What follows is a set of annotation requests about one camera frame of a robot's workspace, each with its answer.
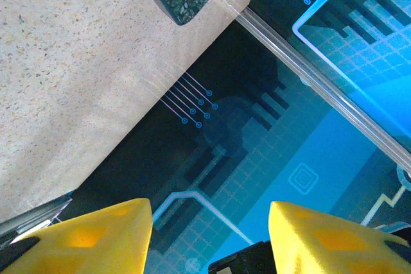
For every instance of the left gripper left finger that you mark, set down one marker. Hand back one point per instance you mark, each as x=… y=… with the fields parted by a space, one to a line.
x=96 y=245

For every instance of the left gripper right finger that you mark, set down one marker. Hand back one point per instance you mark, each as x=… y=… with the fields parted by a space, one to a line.
x=321 y=248

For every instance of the aluminium side rail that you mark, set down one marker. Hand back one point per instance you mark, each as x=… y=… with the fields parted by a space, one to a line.
x=32 y=219

